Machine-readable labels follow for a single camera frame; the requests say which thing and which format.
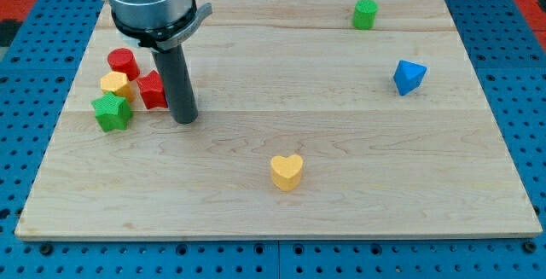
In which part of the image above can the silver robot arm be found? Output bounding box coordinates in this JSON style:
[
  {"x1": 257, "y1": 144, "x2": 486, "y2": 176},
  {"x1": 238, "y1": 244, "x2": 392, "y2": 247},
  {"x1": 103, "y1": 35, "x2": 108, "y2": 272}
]
[{"x1": 107, "y1": 0, "x2": 212, "y2": 53}]

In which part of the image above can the yellow heart block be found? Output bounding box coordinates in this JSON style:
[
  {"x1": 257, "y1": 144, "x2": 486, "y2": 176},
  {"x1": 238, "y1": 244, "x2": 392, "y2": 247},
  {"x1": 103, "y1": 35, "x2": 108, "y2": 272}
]
[{"x1": 270, "y1": 154, "x2": 304, "y2": 192}]

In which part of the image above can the blue cube block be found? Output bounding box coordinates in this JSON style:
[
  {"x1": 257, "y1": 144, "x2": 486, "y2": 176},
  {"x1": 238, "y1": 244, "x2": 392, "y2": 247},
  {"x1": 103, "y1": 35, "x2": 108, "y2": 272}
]
[{"x1": 393, "y1": 60, "x2": 427, "y2": 96}]

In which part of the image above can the light wooden board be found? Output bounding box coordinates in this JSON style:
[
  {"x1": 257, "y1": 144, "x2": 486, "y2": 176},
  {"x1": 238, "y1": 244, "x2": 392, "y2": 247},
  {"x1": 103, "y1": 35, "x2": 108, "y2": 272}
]
[{"x1": 15, "y1": 0, "x2": 542, "y2": 241}]

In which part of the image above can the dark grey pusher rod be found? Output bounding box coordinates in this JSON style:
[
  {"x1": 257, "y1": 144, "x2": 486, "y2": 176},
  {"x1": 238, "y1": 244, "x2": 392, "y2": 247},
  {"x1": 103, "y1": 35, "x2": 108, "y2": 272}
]
[{"x1": 153, "y1": 45, "x2": 198, "y2": 124}]

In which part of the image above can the red star block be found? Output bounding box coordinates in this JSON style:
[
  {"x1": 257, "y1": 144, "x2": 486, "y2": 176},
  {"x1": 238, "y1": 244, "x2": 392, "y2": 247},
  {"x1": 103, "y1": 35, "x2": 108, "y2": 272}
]
[{"x1": 136, "y1": 70, "x2": 168, "y2": 109}]

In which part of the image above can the green cylinder block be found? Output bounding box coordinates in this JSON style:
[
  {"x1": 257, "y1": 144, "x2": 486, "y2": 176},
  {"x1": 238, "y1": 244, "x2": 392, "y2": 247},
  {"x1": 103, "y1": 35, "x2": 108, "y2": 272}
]
[{"x1": 352, "y1": 0, "x2": 379, "y2": 30}]

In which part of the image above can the green star block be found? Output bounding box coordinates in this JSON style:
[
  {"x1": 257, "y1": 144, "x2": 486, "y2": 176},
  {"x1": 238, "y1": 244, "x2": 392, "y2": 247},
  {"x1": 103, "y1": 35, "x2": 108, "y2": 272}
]
[{"x1": 91, "y1": 91, "x2": 132, "y2": 132}]

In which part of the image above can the yellow hexagon block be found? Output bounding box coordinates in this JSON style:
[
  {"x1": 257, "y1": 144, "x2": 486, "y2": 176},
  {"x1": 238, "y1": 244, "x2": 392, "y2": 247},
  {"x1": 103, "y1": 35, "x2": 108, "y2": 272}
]
[{"x1": 100, "y1": 71, "x2": 135, "y2": 102}]

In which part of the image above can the red cylinder block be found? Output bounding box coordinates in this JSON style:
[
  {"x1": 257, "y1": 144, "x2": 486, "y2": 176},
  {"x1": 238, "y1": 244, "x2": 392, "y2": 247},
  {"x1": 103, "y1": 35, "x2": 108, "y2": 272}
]
[{"x1": 107, "y1": 48, "x2": 140, "y2": 81}]

